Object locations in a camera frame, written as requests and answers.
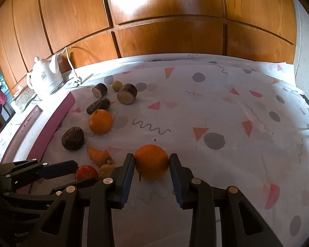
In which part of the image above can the pink rimmed white tray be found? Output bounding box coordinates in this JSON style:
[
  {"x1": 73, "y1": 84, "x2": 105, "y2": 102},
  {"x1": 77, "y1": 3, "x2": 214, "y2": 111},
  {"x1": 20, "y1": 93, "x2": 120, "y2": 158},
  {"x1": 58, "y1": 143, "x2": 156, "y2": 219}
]
[{"x1": 0, "y1": 92, "x2": 75, "y2": 165}]

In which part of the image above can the woven tissue box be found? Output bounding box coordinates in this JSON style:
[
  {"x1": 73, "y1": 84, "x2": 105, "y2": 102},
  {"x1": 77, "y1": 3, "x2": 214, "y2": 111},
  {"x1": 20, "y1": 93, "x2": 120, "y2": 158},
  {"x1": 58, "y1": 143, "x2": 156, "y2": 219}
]
[{"x1": 10, "y1": 85, "x2": 37, "y2": 114}]

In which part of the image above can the dark oblong fruit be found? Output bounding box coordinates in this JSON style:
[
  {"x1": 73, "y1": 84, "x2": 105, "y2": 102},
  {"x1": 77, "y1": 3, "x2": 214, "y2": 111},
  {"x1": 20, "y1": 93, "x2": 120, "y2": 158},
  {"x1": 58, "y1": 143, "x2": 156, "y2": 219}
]
[{"x1": 86, "y1": 98, "x2": 111, "y2": 115}]

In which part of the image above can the yellowish small fruit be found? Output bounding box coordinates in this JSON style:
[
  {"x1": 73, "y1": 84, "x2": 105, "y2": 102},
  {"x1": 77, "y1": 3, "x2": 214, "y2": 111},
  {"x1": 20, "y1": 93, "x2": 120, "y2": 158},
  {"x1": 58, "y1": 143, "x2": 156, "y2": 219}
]
[{"x1": 98, "y1": 164, "x2": 115, "y2": 179}]

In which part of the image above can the red tomato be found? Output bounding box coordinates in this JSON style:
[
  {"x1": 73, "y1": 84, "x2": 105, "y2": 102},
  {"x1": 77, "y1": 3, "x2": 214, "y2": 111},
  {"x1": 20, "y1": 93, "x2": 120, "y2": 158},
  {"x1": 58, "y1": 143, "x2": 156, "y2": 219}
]
[{"x1": 75, "y1": 165, "x2": 99, "y2": 181}]

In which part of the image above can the dark round avocado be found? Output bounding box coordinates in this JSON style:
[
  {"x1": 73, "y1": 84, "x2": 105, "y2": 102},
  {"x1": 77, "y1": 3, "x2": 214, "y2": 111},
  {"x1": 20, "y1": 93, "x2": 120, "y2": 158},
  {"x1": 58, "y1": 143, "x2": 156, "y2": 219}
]
[{"x1": 61, "y1": 127, "x2": 85, "y2": 150}]

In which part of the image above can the patterned white tablecloth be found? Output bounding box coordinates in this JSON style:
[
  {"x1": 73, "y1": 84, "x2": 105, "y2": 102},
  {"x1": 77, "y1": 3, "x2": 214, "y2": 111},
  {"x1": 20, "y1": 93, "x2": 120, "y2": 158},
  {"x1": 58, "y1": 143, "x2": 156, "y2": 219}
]
[{"x1": 0, "y1": 53, "x2": 309, "y2": 247}]

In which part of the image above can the brown cut log piece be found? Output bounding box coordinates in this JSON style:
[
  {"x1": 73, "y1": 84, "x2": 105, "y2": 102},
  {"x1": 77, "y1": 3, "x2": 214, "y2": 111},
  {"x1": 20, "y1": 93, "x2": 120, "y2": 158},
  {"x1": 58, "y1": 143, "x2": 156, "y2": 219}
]
[{"x1": 117, "y1": 83, "x2": 138, "y2": 105}]

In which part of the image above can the white ceramic kettle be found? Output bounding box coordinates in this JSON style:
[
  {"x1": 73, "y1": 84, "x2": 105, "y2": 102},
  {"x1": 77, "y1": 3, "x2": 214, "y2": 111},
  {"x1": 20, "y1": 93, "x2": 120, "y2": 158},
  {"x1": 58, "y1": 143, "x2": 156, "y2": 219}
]
[{"x1": 26, "y1": 55, "x2": 63, "y2": 97}]

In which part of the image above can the orange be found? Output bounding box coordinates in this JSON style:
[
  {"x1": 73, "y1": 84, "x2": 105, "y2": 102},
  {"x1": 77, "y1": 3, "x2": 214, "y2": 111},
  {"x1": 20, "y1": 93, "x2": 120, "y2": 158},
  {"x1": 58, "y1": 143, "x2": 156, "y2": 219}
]
[{"x1": 134, "y1": 144, "x2": 169, "y2": 181}]

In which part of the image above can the white power cable with plug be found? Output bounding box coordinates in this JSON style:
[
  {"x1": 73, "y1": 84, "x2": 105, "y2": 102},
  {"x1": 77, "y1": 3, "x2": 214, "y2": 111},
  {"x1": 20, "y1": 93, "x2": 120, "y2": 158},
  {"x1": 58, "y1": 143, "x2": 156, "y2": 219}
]
[{"x1": 57, "y1": 47, "x2": 94, "y2": 86}]

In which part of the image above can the wooden wall cabinet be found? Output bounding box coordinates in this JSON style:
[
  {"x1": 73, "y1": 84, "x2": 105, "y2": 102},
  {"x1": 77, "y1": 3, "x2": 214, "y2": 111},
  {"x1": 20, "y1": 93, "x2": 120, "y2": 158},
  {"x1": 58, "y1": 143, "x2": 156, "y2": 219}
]
[{"x1": 0, "y1": 0, "x2": 296, "y2": 93}]

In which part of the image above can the small yellow-brown fruit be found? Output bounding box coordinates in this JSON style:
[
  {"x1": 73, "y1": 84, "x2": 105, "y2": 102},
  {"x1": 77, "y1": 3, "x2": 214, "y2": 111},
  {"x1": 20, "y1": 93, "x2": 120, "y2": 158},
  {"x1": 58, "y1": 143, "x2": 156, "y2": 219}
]
[{"x1": 112, "y1": 80, "x2": 123, "y2": 92}]

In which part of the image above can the orange carrot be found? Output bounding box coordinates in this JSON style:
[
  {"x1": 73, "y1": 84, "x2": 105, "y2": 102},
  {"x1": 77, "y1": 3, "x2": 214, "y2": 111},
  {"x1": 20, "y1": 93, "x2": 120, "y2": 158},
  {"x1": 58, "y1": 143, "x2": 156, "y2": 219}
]
[{"x1": 86, "y1": 146, "x2": 115, "y2": 167}]

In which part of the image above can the small cut log piece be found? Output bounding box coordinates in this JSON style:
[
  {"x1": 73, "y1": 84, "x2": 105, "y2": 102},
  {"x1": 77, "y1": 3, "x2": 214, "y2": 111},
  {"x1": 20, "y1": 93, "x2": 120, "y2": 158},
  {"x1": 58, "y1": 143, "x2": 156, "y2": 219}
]
[{"x1": 92, "y1": 83, "x2": 108, "y2": 99}]

